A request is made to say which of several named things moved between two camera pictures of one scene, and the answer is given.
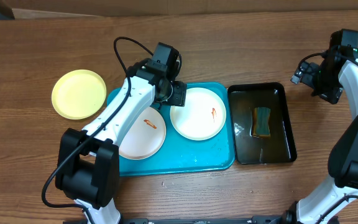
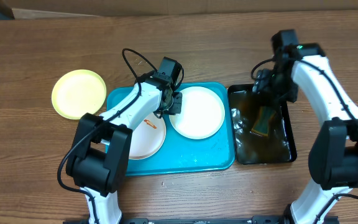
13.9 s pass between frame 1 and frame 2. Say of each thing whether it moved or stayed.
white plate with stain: stayed
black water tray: stayed
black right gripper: moved
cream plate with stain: stayed
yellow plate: stayed
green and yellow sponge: moved
